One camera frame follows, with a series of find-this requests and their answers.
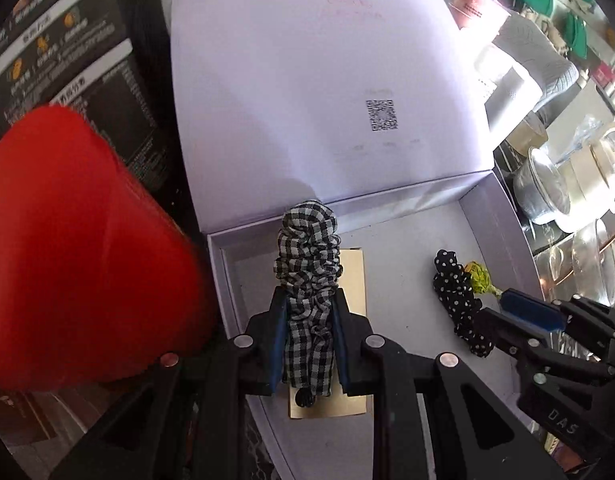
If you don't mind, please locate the black polka dot scrunchie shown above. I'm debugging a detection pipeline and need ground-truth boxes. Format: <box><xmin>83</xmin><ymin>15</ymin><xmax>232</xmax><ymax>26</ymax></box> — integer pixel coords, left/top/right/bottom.
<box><xmin>432</xmin><ymin>249</ymin><xmax>493</xmax><ymax>359</ymax></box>

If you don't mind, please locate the white electric kettle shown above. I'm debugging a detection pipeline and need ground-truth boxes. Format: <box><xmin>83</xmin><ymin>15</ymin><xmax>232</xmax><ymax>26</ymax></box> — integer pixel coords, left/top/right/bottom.
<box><xmin>556</xmin><ymin>122</ymin><xmax>615</xmax><ymax>233</ymax></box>

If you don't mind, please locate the glass mug with spoon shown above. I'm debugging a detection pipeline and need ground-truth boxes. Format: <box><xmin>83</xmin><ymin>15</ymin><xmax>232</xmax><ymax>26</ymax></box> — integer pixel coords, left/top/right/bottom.
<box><xmin>548</xmin><ymin>219</ymin><xmax>615</xmax><ymax>307</ymax></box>

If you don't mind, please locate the gold rectangular box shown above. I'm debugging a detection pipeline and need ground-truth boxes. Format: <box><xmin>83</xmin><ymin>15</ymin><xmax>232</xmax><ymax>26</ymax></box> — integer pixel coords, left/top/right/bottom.
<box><xmin>288</xmin><ymin>248</ymin><xmax>371</xmax><ymax>419</ymax></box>

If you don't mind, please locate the black white gingham scrunchie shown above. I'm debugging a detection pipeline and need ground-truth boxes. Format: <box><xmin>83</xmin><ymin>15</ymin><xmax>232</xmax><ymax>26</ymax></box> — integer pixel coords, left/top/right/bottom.
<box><xmin>274</xmin><ymin>200</ymin><xmax>342</xmax><ymax>408</ymax></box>

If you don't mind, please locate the yellow green flower hair clip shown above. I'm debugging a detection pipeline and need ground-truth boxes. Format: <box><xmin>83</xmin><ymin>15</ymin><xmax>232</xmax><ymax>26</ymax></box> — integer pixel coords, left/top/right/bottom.
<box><xmin>465</xmin><ymin>261</ymin><xmax>501</xmax><ymax>299</ymax></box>

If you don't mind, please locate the packing tape roll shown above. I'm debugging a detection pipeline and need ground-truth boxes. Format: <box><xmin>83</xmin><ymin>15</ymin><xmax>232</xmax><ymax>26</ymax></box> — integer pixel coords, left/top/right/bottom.
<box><xmin>506</xmin><ymin>112</ymin><xmax>548</xmax><ymax>157</ymax></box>

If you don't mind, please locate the open lavender gift box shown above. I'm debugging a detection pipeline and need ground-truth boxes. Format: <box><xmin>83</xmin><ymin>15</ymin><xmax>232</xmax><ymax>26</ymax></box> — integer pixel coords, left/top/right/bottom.
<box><xmin>170</xmin><ymin>0</ymin><xmax>545</xmax><ymax>480</ymax></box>

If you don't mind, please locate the steel cup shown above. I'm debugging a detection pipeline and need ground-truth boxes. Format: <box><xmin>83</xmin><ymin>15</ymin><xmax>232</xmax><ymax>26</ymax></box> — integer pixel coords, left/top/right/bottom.
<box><xmin>513</xmin><ymin>148</ymin><xmax>571</xmax><ymax>226</ymax></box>

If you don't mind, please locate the red cylindrical canister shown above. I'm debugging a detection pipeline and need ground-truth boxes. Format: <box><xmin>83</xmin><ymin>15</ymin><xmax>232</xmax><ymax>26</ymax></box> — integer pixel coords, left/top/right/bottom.
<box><xmin>0</xmin><ymin>105</ymin><xmax>219</xmax><ymax>391</ymax></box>

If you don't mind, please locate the black snack bag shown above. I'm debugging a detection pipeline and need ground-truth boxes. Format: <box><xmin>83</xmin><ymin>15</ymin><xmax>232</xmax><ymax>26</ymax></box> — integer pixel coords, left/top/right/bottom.
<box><xmin>0</xmin><ymin>0</ymin><xmax>182</xmax><ymax>198</ymax></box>

